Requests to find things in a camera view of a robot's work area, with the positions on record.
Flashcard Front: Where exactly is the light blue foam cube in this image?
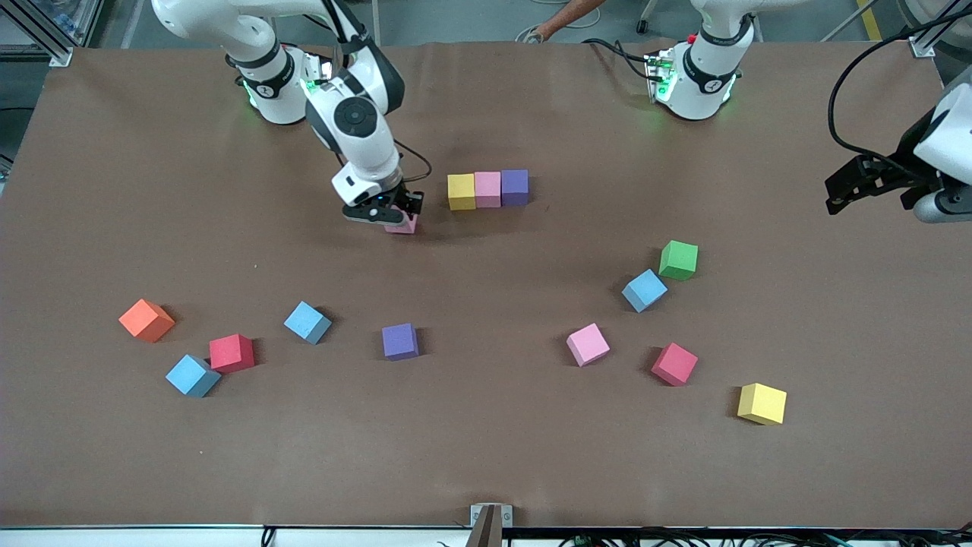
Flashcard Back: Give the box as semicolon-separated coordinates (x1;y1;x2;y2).
165;354;222;399
283;301;333;346
621;268;670;314

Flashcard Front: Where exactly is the green foam cube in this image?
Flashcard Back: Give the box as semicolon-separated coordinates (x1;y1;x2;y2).
658;240;699;282

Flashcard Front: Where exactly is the brown table mat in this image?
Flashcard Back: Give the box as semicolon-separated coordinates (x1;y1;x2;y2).
0;40;972;530

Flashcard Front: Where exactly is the purple foam cube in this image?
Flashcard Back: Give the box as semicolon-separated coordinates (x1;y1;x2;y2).
500;169;530;207
381;323;420;361

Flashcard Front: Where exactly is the orange foam cube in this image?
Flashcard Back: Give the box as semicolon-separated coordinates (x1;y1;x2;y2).
118;299;176;343

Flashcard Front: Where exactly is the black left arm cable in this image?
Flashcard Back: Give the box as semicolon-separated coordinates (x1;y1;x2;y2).
828;6;972;164

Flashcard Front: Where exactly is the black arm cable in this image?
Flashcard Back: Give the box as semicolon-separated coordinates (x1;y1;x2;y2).
391;141;434;194
828;6;972;164

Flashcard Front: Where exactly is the yellow foam cube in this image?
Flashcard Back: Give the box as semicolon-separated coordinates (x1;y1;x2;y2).
447;174;477;212
737;382;788;426

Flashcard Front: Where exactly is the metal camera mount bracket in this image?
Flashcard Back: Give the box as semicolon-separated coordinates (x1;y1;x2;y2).
465;503;514;547

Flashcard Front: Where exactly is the black base power cable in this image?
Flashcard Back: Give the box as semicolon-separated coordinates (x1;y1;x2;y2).
585;36;655;77

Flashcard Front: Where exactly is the red foam cube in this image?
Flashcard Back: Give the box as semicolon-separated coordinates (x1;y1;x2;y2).
209;334;256;374
651;342;699;387

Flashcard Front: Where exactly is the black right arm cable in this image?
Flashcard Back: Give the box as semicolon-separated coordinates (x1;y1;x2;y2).
391;141;434;194

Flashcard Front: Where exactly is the aluminium frame post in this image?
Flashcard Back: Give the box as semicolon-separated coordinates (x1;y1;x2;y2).
0;0;74;68
909;0;972;58

